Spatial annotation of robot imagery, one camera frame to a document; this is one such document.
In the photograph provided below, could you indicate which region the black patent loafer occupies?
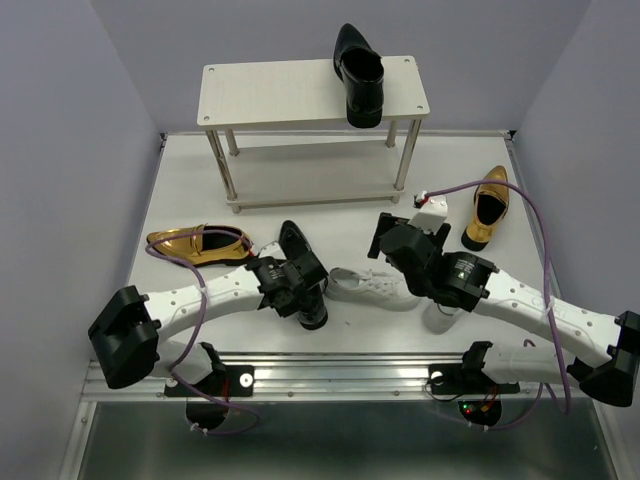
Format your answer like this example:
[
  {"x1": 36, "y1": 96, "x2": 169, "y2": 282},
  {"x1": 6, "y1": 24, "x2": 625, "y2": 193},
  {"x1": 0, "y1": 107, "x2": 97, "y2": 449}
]
[{"x1": 278, "y1": 220, "x2": 328, "y2": 331}]

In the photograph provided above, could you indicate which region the white lace-up sneaker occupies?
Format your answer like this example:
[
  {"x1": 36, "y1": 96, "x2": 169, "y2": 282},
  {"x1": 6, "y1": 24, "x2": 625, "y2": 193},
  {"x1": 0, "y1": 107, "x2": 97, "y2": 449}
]
[{"x1": 325, "y1": 267, "x2": 420, "y2": 312}]

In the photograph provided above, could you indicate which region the gold loafer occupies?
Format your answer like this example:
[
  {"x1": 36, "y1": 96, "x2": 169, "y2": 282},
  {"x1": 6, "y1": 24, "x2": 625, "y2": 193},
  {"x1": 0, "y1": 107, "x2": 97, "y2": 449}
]
[
  {"x1": 146, "y1": 224, "x2": 253, "y2": 268},
  {"x1": 461, "y1": 183, "x2": 509, "y2": 252}
]

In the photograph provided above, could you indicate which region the black loafer with tag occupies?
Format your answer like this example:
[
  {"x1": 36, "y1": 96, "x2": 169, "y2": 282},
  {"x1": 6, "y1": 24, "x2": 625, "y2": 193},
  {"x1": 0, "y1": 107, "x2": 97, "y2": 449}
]
[{"x1": 333, "y1": 23, "x2": 384, "y2": 129}]

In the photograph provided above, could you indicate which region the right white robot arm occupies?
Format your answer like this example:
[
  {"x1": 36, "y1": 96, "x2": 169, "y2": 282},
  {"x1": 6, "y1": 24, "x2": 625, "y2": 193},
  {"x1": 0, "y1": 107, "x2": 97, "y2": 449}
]
[{"x1": 368, "y1": 213, "x2": 639, "y2": 407}]

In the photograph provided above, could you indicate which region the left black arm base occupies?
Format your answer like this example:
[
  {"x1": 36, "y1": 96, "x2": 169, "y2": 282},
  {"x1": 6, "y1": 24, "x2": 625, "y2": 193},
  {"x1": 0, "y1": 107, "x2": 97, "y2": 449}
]
[{"x1": 164, "y1": 342, "x2": 260, "y2": 437}]

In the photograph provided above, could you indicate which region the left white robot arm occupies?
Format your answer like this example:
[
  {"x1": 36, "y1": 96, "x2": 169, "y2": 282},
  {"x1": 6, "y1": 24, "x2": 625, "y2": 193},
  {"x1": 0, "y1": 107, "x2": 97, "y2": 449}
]
[{"x1": 88, "y1": 252, "x2": 327, "y2": 394}]

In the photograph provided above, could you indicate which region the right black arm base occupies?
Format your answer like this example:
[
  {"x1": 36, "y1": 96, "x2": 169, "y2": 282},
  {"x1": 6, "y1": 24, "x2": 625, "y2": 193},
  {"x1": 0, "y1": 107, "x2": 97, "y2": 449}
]
[{"x1": 423, "y1": 341, "x2": 520, "y2": 430}]

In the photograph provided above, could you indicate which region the white two-tier shoe shelf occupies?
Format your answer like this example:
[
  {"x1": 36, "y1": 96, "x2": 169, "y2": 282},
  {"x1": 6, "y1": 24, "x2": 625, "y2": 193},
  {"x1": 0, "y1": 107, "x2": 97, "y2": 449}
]
[{"x1": 197, "y1": 56, "x2": 430, "y2": 213}]

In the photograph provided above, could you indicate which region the white sneaker right side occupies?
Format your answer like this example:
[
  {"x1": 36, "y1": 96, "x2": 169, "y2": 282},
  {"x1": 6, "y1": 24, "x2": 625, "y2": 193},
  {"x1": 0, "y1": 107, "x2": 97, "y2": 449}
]
[{"x1": 422, "y1": 302, "x2": 459, "y2": 334}]

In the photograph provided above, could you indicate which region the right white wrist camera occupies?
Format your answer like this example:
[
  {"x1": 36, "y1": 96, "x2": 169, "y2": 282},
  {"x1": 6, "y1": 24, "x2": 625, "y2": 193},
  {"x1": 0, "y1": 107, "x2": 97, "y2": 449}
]
[{"x1": 408, "y1": 192, "x2": 448, "y2": 234}]

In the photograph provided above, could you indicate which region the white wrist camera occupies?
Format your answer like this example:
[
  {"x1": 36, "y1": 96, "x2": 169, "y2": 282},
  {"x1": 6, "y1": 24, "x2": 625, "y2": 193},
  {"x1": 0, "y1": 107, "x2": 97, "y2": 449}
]
[
  {"x1": 408, "y1": 192, "x2": 448, "y2": 234},
  {"x1": 258, "y1": 241, "x2": 285, "y2": 260}
]

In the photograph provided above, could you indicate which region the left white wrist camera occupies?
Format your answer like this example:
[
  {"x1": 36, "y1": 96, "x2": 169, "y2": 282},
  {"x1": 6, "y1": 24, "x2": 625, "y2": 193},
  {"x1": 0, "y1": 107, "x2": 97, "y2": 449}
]
[{"x1": 258, "y1": 241, "x2": 285, "y2": 260}]

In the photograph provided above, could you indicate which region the aluminium mounting rail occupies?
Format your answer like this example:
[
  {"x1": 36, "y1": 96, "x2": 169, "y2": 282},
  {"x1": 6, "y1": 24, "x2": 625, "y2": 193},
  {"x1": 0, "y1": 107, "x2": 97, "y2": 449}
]
[{"x1": 80, "y1": 347, "x2": 560, "y2": 403}]

